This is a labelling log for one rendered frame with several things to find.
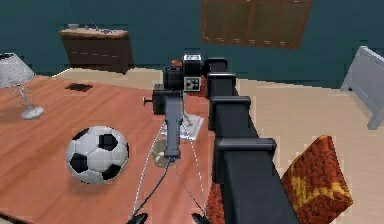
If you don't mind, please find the dark brown sideboard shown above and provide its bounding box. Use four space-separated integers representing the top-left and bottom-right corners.
58 27 135 75

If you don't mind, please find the brown wooden wall cabinet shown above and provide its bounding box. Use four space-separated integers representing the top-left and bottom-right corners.
200 0 314 51

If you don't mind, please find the grey chair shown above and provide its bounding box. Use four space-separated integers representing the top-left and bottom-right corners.
339 45 384 131

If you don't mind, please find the clear drinking glass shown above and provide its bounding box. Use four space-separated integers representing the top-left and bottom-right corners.
151 138 180 169

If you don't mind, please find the brown wooden table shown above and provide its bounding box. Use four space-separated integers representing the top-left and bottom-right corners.
0 74 218 224

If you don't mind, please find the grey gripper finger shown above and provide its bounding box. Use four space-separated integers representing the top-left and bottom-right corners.
125 121 173 224
173 121 213 224

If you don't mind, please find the grey table lamp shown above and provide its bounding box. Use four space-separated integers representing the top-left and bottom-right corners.
0 52 45 121

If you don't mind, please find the flat black rectangle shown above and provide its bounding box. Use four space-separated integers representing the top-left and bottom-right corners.
64 82 94 93

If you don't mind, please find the small grey object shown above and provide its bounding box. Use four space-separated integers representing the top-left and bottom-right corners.
83 21 100 32

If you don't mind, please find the black and white football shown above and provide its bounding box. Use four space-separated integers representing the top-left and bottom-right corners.
64 125 130 185

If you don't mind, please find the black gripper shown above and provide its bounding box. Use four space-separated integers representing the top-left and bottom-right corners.
143 64 185 160

